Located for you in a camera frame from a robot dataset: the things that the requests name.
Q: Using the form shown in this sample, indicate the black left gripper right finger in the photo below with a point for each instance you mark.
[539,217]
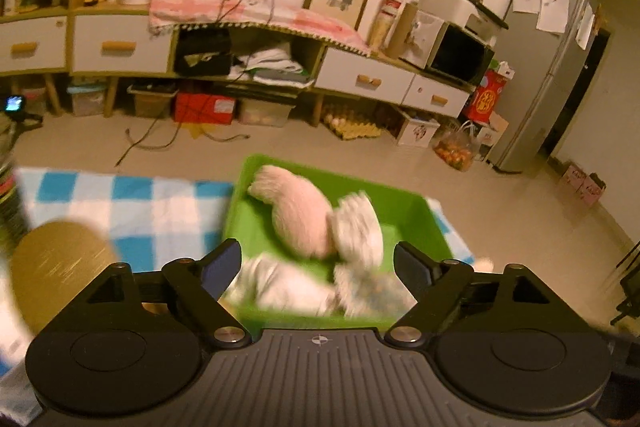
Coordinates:
[437,288]

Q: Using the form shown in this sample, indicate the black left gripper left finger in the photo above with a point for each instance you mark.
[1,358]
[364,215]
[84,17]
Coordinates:
[196,287]

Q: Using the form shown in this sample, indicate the white soft cloth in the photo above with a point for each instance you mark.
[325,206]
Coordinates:
[290,257]

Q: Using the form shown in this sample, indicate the cream bunny plush doll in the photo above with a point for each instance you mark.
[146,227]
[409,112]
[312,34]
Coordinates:
[366,294]

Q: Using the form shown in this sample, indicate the pink fluffy plush toy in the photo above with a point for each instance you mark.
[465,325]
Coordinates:
[300,213]

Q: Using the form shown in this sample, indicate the green plastic storage bin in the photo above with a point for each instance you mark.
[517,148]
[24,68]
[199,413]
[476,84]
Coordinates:
[403,216]

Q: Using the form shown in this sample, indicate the blue white checkered mat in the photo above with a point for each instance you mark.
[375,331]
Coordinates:
[150,221]

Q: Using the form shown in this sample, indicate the bag of oranges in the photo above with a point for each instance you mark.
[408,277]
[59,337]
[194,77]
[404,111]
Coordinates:
[458,148]

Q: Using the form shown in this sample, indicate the glass jar gold lid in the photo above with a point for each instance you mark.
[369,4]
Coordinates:
[52,264]

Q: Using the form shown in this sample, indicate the white cardboard box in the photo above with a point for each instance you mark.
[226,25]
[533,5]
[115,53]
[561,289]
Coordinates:
[415,131]

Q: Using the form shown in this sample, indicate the red box under cabinet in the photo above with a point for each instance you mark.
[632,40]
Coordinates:
[201,108]

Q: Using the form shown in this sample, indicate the egg tray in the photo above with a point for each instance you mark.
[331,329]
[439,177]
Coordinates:
[348,125]

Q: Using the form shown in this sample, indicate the red gift box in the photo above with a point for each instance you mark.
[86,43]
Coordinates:
[485,97]

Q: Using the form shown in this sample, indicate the black microwave oven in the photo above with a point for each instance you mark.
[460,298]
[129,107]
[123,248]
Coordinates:
[442,48]

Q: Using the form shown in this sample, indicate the pink lace cloth runner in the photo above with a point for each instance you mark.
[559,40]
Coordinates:
[167,15]

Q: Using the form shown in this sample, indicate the white printer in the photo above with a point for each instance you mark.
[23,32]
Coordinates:
[469,14]

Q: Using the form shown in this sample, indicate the grey refrigerator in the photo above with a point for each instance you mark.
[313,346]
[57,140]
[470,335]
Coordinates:
[547,44]

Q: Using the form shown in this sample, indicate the wooden tv cabinet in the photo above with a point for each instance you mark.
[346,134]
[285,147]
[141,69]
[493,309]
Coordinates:
[104,39]

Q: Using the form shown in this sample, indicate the stack of paper cups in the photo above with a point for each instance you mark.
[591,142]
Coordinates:
[382,23]

